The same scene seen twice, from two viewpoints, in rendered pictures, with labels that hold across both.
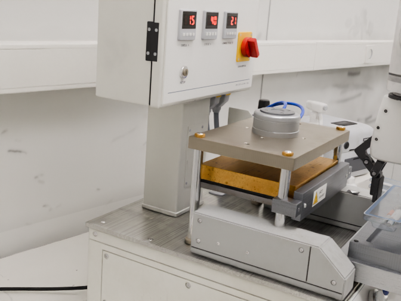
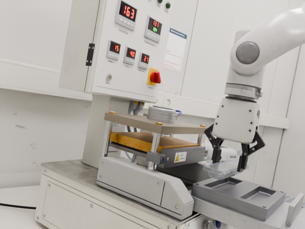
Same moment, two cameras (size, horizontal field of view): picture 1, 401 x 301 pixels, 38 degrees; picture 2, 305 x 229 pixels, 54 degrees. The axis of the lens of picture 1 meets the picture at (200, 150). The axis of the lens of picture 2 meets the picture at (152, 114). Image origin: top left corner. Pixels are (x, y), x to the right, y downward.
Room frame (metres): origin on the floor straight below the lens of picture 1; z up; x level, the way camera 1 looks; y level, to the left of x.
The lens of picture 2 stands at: (0.12, -0.15, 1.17)
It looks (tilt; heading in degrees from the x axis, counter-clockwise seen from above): 3 degrees down; 4
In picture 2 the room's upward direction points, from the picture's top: 10 degrees clockwise
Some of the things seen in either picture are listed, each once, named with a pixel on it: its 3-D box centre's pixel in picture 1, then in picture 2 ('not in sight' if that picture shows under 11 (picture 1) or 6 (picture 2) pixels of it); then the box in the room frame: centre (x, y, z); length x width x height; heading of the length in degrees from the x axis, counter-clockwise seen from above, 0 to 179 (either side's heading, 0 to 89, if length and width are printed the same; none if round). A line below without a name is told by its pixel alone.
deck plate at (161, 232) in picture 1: (247, 228); (139, 179); (0.99, -0.09, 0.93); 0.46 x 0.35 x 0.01; 60
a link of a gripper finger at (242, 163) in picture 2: not in sight; (248, 159); (0.84, -0.35, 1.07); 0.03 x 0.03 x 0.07; 60
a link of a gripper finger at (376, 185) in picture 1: (371, 178); (213, 150); (0.89, -0.27, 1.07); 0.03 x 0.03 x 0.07; 60
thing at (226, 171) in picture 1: (274, 156); (159, 135); (0.98, -0.13, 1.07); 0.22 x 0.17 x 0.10; 150
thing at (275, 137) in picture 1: (261, 142); (153, 127); (1.00, -0.11, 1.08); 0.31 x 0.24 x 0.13; 150
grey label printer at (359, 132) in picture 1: (329, 145); (211, 158); (1.90, -0.43, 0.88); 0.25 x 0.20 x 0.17; 44
